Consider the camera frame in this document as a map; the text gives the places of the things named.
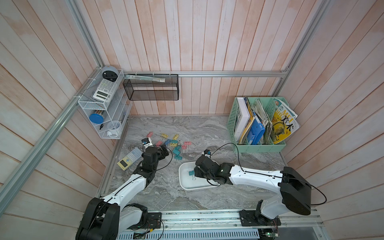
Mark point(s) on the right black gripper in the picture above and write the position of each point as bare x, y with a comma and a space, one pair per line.
197, 172

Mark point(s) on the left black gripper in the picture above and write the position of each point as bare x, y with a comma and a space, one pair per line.
162, 155

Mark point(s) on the teal binder clip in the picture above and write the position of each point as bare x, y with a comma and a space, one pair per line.
192, 174

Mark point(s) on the white plastic storage tray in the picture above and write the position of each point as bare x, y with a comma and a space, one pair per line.
188, 180

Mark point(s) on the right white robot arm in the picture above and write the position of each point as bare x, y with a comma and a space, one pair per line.
292, 191

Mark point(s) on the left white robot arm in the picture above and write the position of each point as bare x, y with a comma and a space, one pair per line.
105, 218

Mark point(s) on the yellow binder clip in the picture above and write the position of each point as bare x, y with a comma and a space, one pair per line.
165, 136

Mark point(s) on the yellow blue calculator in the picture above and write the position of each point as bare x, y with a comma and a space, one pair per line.
129, 159

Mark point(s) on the white cup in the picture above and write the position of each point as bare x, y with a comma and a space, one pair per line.
113, 129

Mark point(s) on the white book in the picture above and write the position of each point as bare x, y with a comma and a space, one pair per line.
242, 118

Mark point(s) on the blue folder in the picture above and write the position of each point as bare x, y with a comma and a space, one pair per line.
256, 131

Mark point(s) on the blue lid jar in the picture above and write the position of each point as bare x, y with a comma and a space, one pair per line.
96, 117

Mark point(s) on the green plastic book crate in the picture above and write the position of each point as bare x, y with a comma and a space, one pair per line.
248, 125

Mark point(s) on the clear ruler on basket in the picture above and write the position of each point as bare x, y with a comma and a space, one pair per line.
145, 78

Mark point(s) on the white desk calculator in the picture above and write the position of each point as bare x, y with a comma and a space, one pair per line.
105, 91

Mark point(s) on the yellow magazine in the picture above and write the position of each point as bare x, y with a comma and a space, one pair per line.
284, 122

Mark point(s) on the round grey black device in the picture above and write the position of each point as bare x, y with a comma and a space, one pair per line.
110, 73

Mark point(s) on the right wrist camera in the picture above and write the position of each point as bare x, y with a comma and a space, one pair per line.
207, 153

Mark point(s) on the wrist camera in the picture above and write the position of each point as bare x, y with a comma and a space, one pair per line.
146, 142
207, 153

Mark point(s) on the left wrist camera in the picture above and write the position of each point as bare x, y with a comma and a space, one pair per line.
146, 142

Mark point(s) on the aluminium rail base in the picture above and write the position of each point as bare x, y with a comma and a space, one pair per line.
226, 225

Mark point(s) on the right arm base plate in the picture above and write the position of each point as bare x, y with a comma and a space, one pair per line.
256, 219

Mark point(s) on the black wire mesh basket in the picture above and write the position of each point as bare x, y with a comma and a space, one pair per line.
153, 91

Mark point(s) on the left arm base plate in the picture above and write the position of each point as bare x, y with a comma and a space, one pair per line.
149, 221

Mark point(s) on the white wire wall shelf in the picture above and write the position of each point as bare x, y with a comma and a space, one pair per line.
118, 109

